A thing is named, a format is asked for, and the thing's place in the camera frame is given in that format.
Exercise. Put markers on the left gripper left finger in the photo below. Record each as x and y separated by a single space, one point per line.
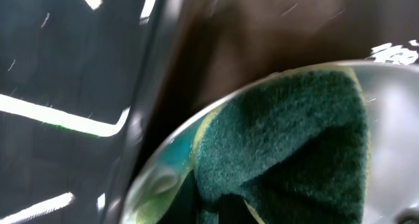
184 207

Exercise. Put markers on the black water basin tray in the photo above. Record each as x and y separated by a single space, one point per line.
79 81

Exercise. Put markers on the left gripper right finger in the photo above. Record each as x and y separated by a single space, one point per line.
233 210

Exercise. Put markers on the dark grey serving tray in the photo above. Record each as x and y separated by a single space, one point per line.
226 44

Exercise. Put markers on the green yellow sponge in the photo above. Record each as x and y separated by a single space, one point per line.
294 145

